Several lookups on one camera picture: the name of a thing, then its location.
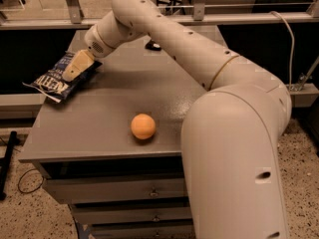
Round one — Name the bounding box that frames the black floor cable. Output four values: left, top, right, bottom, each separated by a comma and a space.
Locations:
17, 168, 45, 195

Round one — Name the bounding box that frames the bottom grey drawer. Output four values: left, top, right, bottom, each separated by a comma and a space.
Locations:
90, 219, 193, 239

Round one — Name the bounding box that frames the orange ball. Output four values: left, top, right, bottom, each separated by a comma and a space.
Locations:
131, 114, 156, 139

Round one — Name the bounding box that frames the middle grey drawer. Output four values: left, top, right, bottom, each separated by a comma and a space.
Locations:
72, 201, 191, 225

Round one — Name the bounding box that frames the white cable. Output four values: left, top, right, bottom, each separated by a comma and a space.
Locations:
269, 11, 297, 90

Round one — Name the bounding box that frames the black stand leg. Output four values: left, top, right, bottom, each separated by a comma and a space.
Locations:
0, 131, 19, 200

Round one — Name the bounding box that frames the grey drawer cabinet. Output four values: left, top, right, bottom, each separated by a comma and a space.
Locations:
18, 25, 233, 239

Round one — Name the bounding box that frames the top grey drawer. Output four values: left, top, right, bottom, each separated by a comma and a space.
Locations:
44, 174, 187, 204

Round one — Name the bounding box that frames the black snack bar wrapper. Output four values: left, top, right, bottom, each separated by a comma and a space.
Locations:
145, 40, 161, 51

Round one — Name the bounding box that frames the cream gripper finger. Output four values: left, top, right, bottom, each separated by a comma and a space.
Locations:
62, 65, 83, 82

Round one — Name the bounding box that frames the grey metal railing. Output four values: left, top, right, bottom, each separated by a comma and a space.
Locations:
0, 0, 319, 30

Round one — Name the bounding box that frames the blue chip bag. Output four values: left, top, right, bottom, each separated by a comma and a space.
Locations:
24, 52, 101, 103

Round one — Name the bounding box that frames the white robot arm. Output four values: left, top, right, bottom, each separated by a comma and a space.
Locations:
63, 0, 292, 239

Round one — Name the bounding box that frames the grey drawer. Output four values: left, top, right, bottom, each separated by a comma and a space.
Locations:
72, 201, 191, 225
44, 174, 187, 204
90, 219, 193, 239

